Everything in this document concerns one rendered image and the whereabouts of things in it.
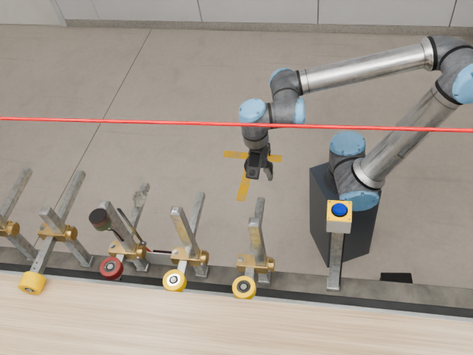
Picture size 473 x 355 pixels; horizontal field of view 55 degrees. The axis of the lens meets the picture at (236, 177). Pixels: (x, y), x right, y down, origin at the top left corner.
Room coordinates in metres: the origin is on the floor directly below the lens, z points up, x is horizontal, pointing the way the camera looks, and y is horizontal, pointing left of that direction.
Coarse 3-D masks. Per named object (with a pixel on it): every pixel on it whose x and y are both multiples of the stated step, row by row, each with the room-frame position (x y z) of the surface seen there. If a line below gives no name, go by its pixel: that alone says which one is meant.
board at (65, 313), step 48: (0, 288) 0.87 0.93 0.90; (48, 288) 0.82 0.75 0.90; (96, 288) 0.78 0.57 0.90; (144, 288) 0.74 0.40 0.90; (0, 336) 0.68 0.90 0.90; (48, 336) 0.64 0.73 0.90; (96, 336) 0.61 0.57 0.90; (144, 336) 0.57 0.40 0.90; (192, 336) 0.54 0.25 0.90; (240, 336) 0.51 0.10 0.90; (288, 336) 0.47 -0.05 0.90; (336, 336) 0.44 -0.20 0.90; (384, 336) 0.41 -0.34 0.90; (432, 336) 0.38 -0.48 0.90
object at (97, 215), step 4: (100, 208) 0.92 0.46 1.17; (92, 212) 0.91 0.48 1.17; (96, 212) 0.90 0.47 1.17; (100, 212) 0.90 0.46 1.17; (104, 212) 0.90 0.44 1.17; (92, 216) 0.89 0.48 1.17; (96, 216) 0.89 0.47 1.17; (100, 216) 0.88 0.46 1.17; (104, 216) 0.88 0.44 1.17; (92, 220) 0.87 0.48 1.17; (96, 220) 0.87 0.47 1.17; (100, 220) 0.87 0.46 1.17; (112, 220) 0.91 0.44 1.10; (116, 232) 0.91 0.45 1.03
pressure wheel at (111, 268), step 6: (108, 258) 0.89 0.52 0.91; (114, 258) 0.89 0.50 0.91; (102, 264) 0.87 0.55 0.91; (108, 264) 0.86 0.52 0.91; (114, 264) 0.86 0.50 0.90; (120, 264) 0.85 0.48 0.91; (102, 270) 0.84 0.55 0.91; (108, 270) 0.84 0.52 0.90; (114, 270) 0.83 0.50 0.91; (120, 270) 0.84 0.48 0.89; (108, 276) 0.82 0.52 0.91; (114, 276) 0.82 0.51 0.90
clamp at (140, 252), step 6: (120, 246) 0.95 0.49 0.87; (138, 246) 0.94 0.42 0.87; (144, 246) 0.94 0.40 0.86; (108, 252) 0.94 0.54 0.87; (114, 252) 0.93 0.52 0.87; (120, 252) 0.93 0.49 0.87; (126, 252) 0.92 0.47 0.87; (132, 252) 0.91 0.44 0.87; (138, 252) 0.91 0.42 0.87; (144, 252) 0.92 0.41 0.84; (132, 258) 0.91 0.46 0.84; (138, 258) 0.90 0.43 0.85
